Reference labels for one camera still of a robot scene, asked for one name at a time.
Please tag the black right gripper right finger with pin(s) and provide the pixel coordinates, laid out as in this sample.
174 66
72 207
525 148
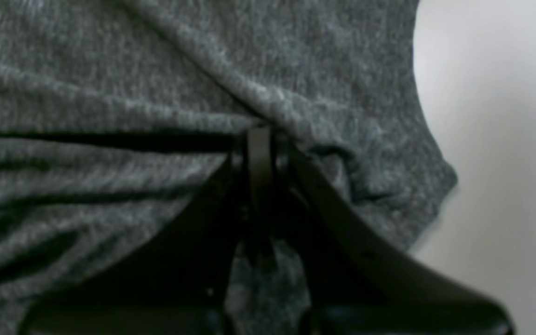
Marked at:
358 283

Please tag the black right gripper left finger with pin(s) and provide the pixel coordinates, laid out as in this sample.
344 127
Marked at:
176 283

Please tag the grey t-shirt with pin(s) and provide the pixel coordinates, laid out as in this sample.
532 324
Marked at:
337 75

